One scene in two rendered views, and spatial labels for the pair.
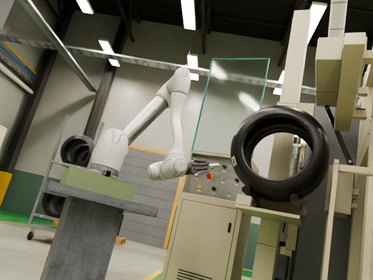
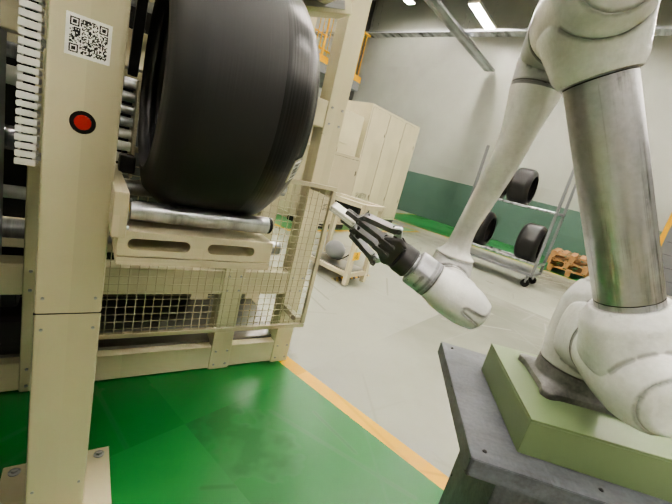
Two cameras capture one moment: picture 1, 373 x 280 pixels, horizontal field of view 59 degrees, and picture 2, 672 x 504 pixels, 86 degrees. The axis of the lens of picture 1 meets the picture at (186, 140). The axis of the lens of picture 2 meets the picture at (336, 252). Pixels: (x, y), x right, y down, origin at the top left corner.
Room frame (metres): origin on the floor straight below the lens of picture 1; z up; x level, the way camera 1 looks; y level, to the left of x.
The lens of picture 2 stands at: (2.71, 0.23, 1.11)
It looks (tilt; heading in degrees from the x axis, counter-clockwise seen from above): 14 degrees down; 209
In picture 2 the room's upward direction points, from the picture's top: 14 degrees clockwise
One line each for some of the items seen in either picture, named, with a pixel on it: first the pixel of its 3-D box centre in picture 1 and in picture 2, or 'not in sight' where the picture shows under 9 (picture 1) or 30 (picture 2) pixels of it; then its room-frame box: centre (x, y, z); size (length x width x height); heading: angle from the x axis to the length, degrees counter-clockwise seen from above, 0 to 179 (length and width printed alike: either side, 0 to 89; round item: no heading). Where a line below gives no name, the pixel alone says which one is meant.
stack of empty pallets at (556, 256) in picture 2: not in sight; (572, 264); (-6.81, 0.83, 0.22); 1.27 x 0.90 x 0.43; 173
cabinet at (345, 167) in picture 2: not in sight; (324, 188); (-2.44, -3.14, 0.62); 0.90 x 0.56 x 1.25; 173
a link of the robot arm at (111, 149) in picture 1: (111, 149); (595, 325); (1.72, 0.38, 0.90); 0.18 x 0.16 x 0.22; 18
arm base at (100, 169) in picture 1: (104, 173); (567, 371); (1.69, 0.37, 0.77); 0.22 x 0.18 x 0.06; 23
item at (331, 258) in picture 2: not in sight; (342, 236); (-0.48, -1.50, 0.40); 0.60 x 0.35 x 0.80; 83
